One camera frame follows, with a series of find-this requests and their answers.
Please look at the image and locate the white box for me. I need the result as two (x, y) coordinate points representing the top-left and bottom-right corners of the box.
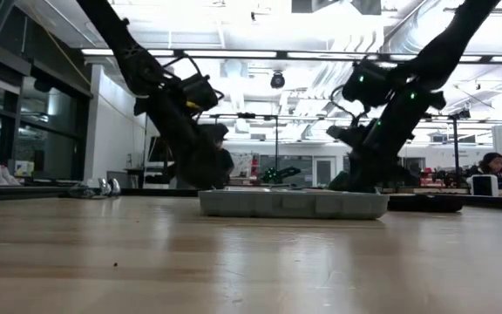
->
(471, 174), (499, 197)

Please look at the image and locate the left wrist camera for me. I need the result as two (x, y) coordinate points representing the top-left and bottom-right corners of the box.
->
(198, 123), (230, 146)

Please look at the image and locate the black metal rig frame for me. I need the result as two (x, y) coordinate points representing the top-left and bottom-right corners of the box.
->
(0, 185), (502, 213)

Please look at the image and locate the grey plastic tool case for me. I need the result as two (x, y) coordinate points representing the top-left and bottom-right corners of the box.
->
(198, 187), (390, 221)

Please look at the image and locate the small white carton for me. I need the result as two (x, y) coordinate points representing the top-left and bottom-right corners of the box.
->
(14, 160), (36, 178)

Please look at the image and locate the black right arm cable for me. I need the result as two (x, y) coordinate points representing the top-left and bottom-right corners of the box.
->
(329, 85), (362, 128)

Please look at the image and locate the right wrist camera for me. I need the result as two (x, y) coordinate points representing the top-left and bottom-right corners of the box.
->
(325, 124), (366, 148)

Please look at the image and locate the cluttered background workbench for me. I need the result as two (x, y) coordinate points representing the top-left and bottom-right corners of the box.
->
(407, 163), (472, 195)

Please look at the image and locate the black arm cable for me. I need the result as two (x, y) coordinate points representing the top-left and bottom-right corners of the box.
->
(329, 85), (362, 128)
(163, 54), (227, 102)

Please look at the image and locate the black background desk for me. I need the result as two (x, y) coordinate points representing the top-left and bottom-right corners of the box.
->
(124, 167), (174, 189)

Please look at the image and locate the black computer monitor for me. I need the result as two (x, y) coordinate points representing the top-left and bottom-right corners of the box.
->
(147, 135), (166, 164)

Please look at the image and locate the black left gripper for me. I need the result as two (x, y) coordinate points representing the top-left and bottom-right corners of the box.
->
(146, 89), (227, 190)

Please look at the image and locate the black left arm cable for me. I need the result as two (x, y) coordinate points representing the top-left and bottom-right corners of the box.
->
(163, 54), (227, 102)

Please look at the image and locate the black ceiling dome camera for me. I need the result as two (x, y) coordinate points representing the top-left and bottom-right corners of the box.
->
(269, 72), (287, 90)

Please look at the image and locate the white printed poster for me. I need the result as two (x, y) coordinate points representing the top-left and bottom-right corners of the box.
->
(232, 152), (261, 180)

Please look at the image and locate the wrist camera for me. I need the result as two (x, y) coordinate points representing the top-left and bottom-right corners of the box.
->
(198, 123), (230, 146)
(325, 124), (366, 148)

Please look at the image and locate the white glass door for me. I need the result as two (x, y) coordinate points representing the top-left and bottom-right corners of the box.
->
(313, 156), (336, 188)

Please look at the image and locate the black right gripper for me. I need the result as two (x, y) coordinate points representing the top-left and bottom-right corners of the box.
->
(344, 89), (431, 194)

